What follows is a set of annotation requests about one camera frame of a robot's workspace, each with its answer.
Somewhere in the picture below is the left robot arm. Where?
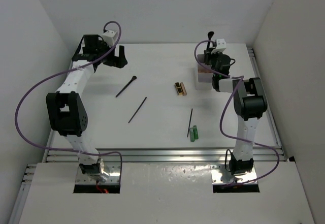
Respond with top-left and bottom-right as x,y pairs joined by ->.
46,30 -> 127,182

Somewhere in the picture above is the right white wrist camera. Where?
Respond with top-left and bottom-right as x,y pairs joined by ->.
211,39 -> 226,54

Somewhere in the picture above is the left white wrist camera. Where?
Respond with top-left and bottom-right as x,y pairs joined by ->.
102,30 -> 119,47

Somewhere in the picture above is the black small round brush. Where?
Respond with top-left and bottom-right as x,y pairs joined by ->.
115,76 -> 137,98

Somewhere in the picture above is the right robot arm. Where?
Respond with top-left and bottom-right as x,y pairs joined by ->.
204,48 -> 268,175

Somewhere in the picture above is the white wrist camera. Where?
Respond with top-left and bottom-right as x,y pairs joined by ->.
102,30 -> 119,47
211,39 -> 226,54

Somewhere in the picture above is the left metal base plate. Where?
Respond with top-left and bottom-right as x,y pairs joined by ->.
75,163 -> 120,185

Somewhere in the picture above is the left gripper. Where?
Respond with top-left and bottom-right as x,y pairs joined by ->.
94,40 -> 126,68

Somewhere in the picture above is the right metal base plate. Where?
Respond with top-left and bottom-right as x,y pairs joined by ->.
210,164 -> 258,186

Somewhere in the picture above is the metal base plate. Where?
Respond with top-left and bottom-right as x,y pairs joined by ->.
75,163 -> 120,185
210,164 -> 258,186

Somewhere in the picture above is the white three-compartment organizer box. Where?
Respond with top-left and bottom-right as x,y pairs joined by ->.
194,54 -> 214,90

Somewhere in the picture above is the aluminium rail front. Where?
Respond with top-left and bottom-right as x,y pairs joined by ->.
44,147 -> 286,163

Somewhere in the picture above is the rose gold lipstick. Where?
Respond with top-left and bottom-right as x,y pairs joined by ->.
180,82 -> 187,96

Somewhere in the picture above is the black thin pencil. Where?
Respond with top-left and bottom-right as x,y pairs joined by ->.
187,108 -> 193,137
128,97 -> 147,124

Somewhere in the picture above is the black gold lipstick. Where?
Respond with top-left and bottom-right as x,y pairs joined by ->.
174,82 -> 183,95

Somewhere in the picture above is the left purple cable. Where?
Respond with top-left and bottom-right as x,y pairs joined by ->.
14,21 -> 123,181

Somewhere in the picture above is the black powder brush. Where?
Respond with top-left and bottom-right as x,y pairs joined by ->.
206,31 -> 214,51

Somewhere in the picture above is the purple cable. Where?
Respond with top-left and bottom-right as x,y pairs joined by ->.
14,21 -> 123,181
194,40 -> 280,185

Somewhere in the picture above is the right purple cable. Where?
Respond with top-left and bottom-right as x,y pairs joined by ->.
194,40 -> 280,185

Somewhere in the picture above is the green tube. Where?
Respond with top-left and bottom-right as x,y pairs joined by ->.
189,127 -> 195,142
193,125 -> 199,140

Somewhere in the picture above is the beige makeup sponge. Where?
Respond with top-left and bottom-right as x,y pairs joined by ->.
198,69 -> 211,73

